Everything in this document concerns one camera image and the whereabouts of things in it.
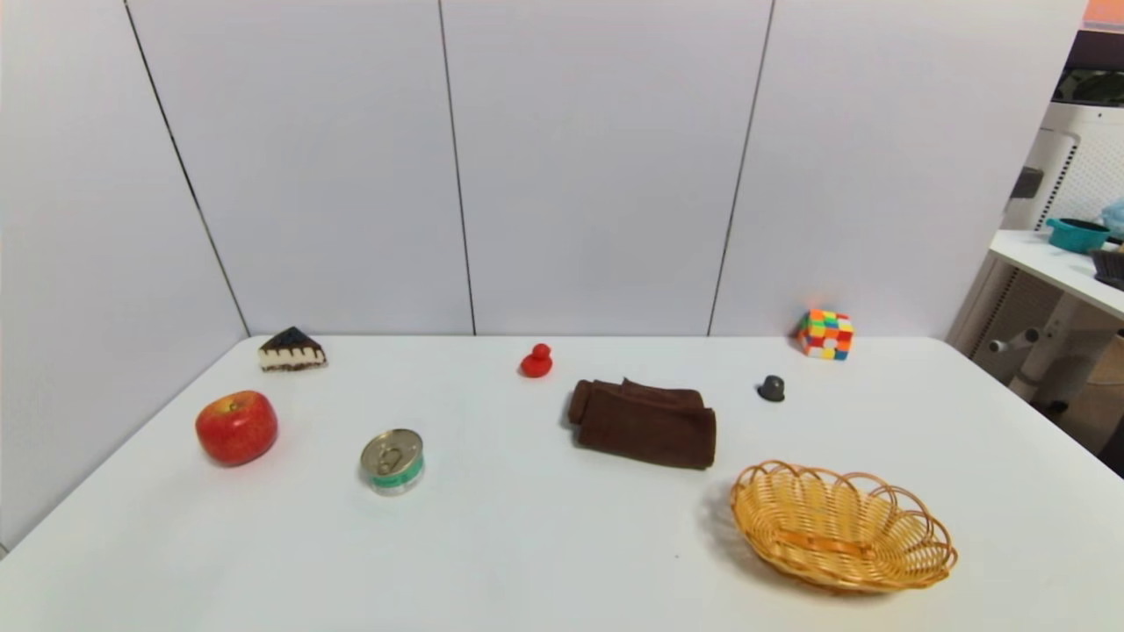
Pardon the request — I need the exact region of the tin can green label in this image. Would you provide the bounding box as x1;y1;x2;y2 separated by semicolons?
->
360;428;426;497

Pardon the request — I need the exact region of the chocolate cake slice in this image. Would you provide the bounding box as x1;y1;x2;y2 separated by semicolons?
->
257;327;328;373

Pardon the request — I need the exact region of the teal pot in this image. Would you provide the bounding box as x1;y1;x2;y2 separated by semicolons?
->
1045;217;1112;255

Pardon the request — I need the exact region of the yellow wicker basket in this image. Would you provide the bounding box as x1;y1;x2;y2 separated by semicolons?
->
731;460;959;594

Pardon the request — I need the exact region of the white side table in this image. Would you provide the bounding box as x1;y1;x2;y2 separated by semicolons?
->
988;228;1124;413

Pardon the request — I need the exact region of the white perforated air purifier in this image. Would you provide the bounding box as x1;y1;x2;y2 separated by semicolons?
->
947;68;1124;387

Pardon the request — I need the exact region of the multicolour puzzle cube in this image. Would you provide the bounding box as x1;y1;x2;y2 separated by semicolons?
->
796;309;854;362

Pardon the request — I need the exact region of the brown towel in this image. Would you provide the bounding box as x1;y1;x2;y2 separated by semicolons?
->
566;377;717;470

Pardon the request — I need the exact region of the red apple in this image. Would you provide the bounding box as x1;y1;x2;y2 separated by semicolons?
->
195;390;279;467

